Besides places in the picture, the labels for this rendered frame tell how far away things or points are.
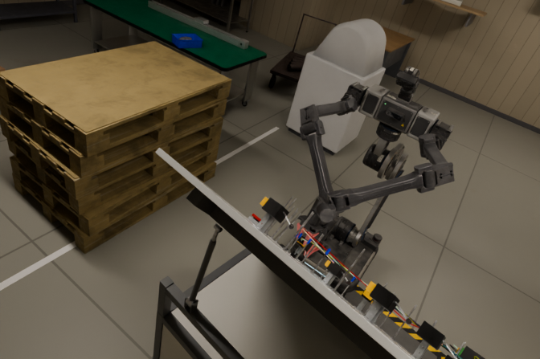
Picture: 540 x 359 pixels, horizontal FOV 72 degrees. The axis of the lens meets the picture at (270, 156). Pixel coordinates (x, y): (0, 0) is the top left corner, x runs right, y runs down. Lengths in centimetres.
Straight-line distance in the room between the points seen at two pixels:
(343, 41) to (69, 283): 314
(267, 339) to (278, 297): 21
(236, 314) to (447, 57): 666
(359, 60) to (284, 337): 290
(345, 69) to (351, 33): 36
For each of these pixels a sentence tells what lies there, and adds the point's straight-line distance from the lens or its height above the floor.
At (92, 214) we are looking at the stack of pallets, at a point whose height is 33.
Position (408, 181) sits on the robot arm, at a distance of 159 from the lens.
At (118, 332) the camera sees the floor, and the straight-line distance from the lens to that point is 259.
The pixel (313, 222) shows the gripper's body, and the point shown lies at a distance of 152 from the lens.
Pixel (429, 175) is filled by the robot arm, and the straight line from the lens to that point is 162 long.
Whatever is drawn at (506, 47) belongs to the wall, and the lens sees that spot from 759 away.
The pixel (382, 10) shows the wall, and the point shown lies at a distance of 792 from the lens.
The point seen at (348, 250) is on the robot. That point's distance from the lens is 294.
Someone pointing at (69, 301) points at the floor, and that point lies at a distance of 274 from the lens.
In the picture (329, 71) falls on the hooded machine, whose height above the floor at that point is 91.
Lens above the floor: 226
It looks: 34 degrees down
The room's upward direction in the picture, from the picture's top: 15 degrees clockwise
